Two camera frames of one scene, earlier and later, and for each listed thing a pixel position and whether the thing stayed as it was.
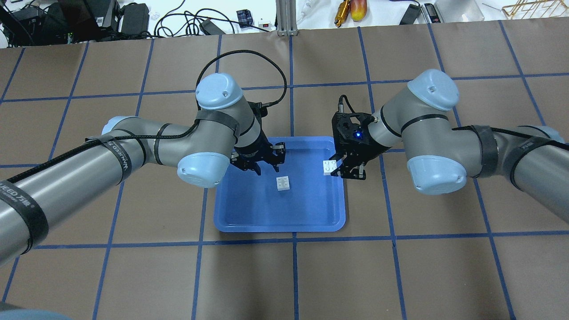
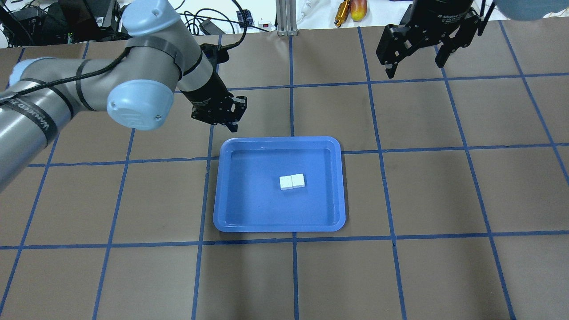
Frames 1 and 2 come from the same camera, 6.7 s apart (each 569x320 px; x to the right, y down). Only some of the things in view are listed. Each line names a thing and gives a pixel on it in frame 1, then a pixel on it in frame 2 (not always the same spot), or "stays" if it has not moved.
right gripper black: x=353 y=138 to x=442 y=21
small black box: x=245 y=18 stays
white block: x=329 y=166 to x=298 y=180
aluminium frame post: x=287 y=25 stays
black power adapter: x=210 y=28 stays
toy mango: x=358 y=9 stays
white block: x=282 y=183 stays
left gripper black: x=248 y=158 to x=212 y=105
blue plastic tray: x=298 y=198 stays
